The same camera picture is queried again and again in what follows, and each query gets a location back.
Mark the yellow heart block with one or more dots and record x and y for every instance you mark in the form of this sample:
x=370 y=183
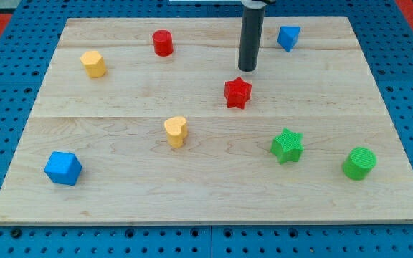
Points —
x=176 y=130

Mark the red star block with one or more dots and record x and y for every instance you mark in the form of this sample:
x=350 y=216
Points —
x=237 y=92

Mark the light wooden board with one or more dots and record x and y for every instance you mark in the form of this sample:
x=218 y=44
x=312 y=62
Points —
x=224 y=173

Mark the green star block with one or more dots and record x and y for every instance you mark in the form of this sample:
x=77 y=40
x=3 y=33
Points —
x=287 y=146

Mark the red cylinder block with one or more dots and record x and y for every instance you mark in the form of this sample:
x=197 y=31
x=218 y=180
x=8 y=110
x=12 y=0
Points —
x=162 y=43

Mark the blue triangle block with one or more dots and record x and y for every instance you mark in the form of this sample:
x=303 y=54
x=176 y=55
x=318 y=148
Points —
x=288 y=37

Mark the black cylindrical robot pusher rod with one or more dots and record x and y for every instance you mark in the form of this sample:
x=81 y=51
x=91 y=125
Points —
x=251 y=30

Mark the yellow hexagon block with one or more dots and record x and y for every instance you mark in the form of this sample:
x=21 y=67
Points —
x=93 y=63

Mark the blue cube block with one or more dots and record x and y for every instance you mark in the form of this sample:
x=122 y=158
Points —
x=63 y=168

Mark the green cylinder block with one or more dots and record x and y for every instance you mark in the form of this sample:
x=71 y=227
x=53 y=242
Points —
x=359 y=163

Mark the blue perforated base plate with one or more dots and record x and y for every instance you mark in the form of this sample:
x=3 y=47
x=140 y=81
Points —
x=27 y=45

